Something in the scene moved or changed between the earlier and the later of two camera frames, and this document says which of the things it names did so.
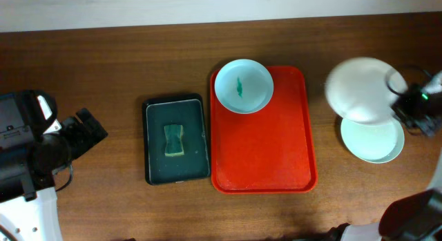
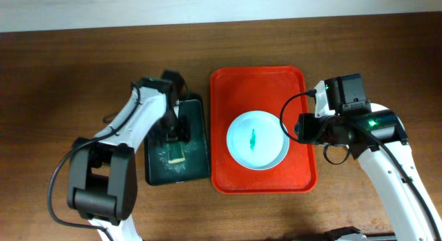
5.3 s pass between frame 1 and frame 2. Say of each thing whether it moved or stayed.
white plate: moved
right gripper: moved
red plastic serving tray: stayed
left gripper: moved
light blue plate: moved
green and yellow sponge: moved
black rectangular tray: stayed
